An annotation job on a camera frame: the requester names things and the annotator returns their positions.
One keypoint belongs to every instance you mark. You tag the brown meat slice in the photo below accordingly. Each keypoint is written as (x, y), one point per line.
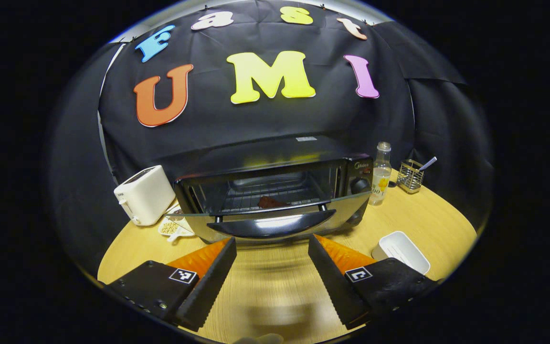
(270, 202)

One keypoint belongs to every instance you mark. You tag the clear glass bottle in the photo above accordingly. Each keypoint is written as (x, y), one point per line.
(381, 181)

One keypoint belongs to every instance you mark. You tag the black electric oven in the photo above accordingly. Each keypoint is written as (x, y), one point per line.
(265, 153)

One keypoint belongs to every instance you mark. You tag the metal spoon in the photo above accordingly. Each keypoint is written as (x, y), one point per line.
(430, 162)

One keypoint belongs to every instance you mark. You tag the small white bean dish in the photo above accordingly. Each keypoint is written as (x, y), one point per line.
(172, 228)

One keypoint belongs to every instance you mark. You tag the white rectangular dish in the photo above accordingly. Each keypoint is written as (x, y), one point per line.
(401, 248)

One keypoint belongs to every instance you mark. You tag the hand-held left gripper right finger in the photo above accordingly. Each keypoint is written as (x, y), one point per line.
(334, 286)

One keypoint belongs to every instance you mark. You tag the white toaster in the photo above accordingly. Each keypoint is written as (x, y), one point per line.
(146, 196)

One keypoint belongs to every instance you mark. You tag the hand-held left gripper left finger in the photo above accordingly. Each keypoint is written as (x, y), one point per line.
(210, 286)

